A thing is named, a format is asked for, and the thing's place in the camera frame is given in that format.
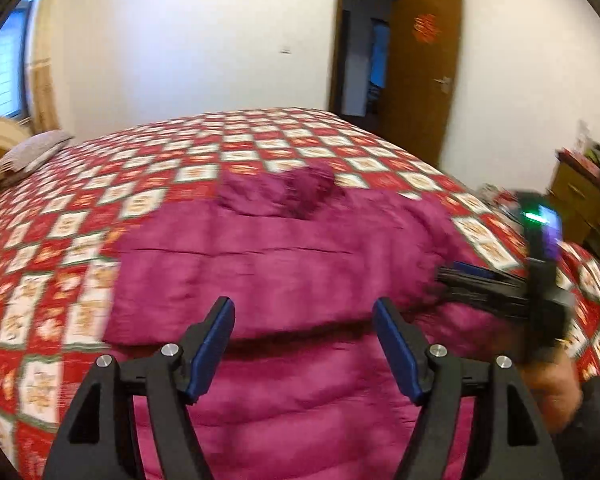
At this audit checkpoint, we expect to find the person's right hand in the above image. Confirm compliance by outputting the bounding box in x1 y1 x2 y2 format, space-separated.
522 330 585 434

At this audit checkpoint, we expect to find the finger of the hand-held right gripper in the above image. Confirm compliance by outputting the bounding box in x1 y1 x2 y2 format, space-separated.
436 261 532 292
442 284 531 322

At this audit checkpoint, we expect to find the clutter pile beside bed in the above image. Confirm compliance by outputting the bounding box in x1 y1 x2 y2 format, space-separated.
477 181 523 213

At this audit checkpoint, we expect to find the grey patterned pillow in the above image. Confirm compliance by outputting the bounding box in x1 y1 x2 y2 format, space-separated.
0 130 76 185

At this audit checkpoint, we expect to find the dark door frame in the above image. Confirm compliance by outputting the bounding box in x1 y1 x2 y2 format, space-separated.
328 0 406 132

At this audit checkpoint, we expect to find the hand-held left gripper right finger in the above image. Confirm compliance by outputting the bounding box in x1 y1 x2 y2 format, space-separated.
372 297 566 480

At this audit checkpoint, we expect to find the cream wooden headboard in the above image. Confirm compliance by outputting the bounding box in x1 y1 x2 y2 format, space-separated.
0 112 35 203

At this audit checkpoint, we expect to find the brown wooden door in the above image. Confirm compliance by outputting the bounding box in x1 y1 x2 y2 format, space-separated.
379 0 464 170

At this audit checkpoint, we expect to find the red checkered printed bedspread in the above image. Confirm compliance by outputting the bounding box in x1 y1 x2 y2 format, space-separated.
0 106 600 480

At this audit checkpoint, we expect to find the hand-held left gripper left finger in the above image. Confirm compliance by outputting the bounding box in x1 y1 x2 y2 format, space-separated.
42 296 236 480

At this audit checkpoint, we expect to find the window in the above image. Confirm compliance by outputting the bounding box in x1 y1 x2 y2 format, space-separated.
0 0 37 122

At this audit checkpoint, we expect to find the red door decoration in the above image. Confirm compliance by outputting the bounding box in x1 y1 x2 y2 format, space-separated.
411 10 444 45

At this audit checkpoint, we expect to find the gold curtain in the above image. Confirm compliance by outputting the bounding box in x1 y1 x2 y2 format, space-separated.
27 0 65 136

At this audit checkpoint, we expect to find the wooden dresser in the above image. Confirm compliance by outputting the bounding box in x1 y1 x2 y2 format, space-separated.
550 152 600 273

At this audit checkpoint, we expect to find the magenta down jacket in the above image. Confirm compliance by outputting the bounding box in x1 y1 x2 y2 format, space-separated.
102 162 537 480

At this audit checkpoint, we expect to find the clutter pile on dresser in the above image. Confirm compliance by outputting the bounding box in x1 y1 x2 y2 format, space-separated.
555 120 600 182

